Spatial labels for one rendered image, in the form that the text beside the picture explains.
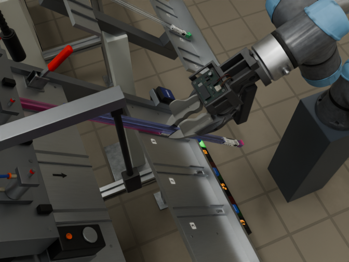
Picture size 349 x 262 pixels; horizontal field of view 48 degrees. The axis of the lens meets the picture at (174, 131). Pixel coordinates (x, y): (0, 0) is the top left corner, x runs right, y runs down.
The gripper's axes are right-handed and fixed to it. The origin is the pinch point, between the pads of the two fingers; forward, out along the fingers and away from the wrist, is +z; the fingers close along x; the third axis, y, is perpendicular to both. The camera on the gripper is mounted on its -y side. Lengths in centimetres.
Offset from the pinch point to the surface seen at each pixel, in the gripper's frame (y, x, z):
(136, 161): -81, -42, 44
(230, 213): -27.1, 12.6, 4.2
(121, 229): -79, -18, 62
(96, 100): 38.5, 13.6, -5.3
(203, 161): -27.1, -2.5, 4.2
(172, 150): -18.7, -5.9, 7.8
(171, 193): -10.6, 6.4, 9.8
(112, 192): -52, -21, 45
